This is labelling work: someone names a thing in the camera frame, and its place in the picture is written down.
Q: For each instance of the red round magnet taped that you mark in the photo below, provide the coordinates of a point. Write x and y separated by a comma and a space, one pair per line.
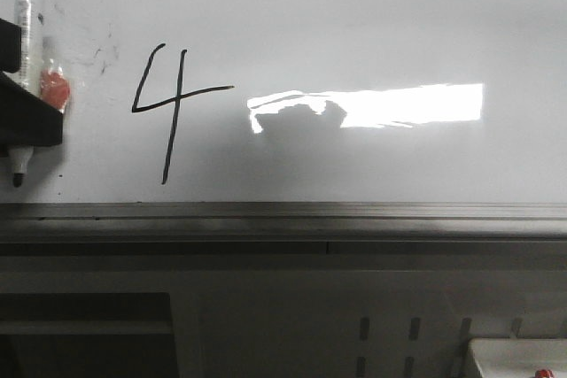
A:
55, 88

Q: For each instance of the white plastic bin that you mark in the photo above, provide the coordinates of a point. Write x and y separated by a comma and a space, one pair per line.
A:
500, 357

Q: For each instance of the grey slotted metal panel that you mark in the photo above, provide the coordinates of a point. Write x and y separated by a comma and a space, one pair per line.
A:
355, 324

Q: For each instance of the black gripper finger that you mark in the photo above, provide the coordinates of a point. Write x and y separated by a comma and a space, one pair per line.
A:
10, 46
26, 119

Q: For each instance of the small red object in bin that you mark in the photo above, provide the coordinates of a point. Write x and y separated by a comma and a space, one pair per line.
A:
544, 373

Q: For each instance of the grey metal whiteboard tray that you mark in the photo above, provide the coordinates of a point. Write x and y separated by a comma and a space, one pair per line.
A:
292, 234

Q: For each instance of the white marker pen black tip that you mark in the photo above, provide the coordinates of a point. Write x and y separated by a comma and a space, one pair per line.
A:
29, 17

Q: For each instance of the white whiteboard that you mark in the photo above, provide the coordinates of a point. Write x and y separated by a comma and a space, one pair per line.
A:
458, 101

